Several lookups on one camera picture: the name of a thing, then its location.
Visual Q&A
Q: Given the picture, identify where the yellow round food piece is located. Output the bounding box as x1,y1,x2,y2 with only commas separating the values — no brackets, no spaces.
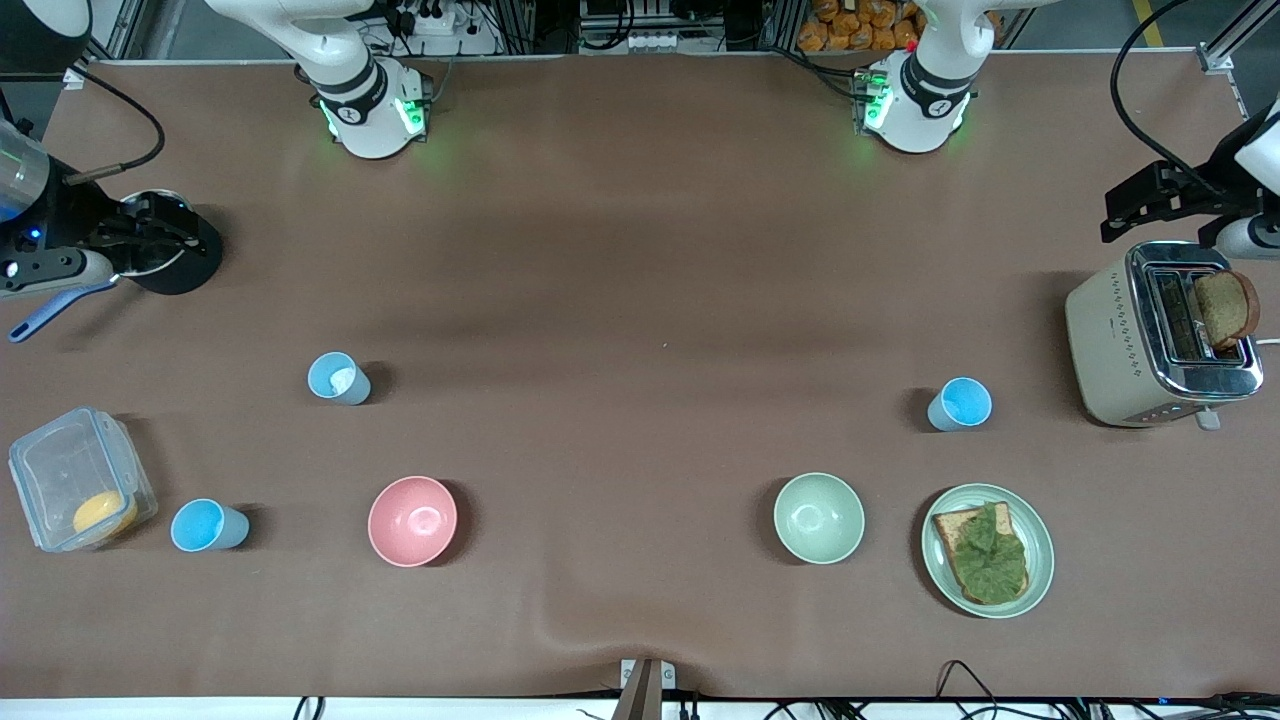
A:
72,490,139,538

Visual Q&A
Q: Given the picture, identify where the light blue plastic cup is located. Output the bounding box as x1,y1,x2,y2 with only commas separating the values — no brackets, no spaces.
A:
170,498,251,553
927,377,993,433
307,351,372,406

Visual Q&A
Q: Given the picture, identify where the green lettuce leaf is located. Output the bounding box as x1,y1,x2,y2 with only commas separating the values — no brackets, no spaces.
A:
947,503,1029,605

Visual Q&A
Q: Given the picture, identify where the aluminium frame profile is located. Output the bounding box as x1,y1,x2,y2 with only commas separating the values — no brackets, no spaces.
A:
92,0,191,59
1197,0,1280,76

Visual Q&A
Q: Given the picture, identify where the pale green plate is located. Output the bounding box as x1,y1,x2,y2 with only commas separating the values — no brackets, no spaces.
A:
921,483,1056,620

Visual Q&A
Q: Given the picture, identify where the brown bread slice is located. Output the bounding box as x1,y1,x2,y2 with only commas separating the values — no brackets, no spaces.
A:
932,500,1031,607

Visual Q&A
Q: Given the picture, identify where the white power strip with plugs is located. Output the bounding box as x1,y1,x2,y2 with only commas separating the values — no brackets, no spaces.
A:
400,0,471,37

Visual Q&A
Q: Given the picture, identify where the metal table edge bracket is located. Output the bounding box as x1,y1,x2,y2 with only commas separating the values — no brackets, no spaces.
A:
620,658,677,720

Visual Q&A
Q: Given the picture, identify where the dark brown toast slice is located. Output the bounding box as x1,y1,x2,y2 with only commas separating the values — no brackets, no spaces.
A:
1193,270,1262,351

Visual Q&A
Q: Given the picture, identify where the beige chrome toaster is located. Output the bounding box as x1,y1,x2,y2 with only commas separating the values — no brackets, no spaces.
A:
1064,240,1265,431

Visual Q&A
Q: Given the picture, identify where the pale green bowl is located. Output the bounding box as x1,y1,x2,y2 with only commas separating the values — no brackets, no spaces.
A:
773,472,866,566

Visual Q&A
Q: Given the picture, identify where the pink bowl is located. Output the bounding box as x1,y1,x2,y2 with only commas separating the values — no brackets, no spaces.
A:
367,475,459,568

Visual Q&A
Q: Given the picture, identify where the clear plastic food container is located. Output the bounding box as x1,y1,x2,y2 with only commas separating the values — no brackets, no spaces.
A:
8,406,159,554

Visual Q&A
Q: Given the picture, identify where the black looped floor cable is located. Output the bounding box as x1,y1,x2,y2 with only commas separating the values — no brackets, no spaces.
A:
935,659,1001,720

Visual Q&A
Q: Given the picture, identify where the orange snack bag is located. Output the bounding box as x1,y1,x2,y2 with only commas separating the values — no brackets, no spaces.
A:
797,0,926,53

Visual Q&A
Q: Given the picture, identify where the black pot blue handle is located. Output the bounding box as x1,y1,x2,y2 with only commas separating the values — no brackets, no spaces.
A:
8,188,225,344

